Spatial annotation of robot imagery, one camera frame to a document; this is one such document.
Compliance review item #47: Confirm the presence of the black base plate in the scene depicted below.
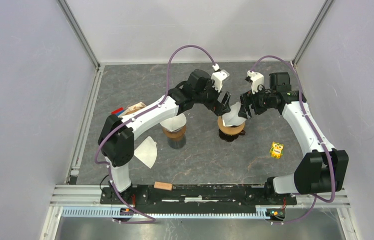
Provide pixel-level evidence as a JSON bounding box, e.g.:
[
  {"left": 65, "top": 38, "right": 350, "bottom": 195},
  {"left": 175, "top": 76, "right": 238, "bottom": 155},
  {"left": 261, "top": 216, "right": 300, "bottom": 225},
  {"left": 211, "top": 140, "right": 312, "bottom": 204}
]
[{"left": 100, "top": 184, "right": 297, "bottom": 215}]

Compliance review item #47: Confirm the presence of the red blue block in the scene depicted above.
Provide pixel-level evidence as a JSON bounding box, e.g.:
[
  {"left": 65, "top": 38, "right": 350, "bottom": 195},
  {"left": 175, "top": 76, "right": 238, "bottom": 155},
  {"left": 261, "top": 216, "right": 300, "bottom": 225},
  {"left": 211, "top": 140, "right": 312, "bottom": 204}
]
[{"left": 111, "top": 107, "right": 124, "bottom": 116}]

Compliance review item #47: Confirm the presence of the yellow owl block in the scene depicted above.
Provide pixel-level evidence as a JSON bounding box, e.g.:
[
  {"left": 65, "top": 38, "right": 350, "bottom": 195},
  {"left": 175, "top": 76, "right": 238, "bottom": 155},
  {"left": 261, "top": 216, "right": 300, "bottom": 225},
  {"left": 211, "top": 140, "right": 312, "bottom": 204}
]
[{"left": 269, "top": 141, "right": 284, "bottom": 159}]

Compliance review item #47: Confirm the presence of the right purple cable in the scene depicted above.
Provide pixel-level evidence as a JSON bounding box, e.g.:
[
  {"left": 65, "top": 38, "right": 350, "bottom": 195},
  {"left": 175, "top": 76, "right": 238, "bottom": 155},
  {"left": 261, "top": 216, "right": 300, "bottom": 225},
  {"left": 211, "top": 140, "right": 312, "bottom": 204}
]
[{"left": 248, "top": 55, "right": 336, "bottom": 226}]

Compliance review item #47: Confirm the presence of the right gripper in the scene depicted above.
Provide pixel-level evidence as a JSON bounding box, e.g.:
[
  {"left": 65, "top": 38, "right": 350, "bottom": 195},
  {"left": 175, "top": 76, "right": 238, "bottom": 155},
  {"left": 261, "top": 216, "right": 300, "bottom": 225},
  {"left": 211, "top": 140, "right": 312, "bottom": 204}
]
[{"left": 238, "top": 84, "right": 276, "bottom": 120}]

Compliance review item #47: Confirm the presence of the brown glass dripper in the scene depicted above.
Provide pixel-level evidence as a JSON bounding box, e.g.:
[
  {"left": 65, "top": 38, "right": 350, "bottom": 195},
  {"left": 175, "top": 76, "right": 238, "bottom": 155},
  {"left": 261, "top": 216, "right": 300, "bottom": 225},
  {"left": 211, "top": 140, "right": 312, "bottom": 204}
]
[{"left": 218, "top": 130, "right": 245, "bottom": 143}]

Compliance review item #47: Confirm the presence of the white paper coffee filter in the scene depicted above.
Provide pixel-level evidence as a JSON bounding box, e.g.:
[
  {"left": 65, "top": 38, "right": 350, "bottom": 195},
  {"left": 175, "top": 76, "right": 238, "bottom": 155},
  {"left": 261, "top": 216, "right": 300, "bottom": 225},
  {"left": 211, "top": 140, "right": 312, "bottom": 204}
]
[{"left": 160, "top": 113, "right": 187, "bottom": 132}]

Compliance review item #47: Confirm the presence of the wooden rectangular block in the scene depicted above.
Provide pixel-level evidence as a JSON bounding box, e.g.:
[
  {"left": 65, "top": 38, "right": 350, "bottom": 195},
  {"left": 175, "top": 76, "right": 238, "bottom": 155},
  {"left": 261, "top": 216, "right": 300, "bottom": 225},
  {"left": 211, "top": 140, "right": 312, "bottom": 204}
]
[{"left": 154, "top": 181, "right": 173, "bottom": 191}]

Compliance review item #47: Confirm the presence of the aluminium frame rail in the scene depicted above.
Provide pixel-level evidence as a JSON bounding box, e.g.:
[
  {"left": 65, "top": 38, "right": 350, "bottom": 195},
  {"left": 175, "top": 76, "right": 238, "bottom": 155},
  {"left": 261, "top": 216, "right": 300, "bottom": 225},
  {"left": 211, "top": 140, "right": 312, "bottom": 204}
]
[{"left": 40, "top": 185, "right": 124, "bottom": 240}]

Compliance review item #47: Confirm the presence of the purple cable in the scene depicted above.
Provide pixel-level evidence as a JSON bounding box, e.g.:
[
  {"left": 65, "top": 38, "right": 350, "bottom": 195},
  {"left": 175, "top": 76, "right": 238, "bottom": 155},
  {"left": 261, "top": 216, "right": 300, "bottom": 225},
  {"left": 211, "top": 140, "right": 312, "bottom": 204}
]
[
  {"left": 94, "top": 44, "right": 221, "bottom": 225},
  {"left": 248, "top": 55, "right": 336, "bottom": 226}
]

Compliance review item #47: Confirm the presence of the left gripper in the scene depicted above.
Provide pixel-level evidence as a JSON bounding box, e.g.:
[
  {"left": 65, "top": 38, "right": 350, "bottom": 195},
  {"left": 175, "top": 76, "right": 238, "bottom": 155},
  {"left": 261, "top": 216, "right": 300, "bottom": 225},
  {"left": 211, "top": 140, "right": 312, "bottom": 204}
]
[{"left": 194, "top": 77, "right": 231, "bottom": 117}]

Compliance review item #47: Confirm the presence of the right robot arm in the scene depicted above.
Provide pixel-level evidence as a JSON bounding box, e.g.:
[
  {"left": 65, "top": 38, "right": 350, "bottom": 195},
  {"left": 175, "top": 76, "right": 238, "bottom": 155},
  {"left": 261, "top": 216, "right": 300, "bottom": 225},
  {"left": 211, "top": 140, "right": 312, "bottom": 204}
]
[{"left": 239, "top": 70, "right": 349, "bottom": 204}]

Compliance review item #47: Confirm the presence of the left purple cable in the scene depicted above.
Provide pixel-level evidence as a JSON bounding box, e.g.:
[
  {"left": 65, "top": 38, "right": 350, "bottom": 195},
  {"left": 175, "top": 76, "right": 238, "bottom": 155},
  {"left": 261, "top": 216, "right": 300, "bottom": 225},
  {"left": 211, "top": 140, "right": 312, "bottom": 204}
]
[{"left": 94, "top": 44, "right": 221, "bottom": 225}]

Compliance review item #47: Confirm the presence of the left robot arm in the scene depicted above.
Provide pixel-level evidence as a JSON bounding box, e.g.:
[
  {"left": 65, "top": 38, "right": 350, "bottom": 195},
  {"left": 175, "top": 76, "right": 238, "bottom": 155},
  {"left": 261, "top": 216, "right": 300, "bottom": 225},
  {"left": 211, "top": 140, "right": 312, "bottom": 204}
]
[{"left": 96, "top": 69, "right": 230, "bottom": 204}]

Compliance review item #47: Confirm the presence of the coffee filter box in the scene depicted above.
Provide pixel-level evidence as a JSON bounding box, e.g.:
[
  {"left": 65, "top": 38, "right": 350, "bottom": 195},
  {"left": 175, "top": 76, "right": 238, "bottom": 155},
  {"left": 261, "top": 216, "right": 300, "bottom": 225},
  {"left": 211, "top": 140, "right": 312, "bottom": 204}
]
[{"left": 119, "top": 102, "right": 146, "bottom": 117}]

